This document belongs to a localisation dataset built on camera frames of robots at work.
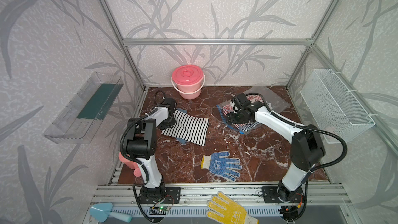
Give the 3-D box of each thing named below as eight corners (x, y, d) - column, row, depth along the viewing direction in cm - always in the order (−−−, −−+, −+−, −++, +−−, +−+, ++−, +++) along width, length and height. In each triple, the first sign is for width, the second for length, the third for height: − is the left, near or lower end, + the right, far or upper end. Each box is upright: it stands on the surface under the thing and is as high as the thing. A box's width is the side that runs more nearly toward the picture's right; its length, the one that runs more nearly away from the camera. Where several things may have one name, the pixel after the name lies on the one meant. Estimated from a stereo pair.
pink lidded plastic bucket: (174, 102, 113) (169, 83, 98) (178, 83, 127) (174, 63, 112) (204, 102, 113) (203, 83, 98) (204, 83, 127) (204, 63, 112)
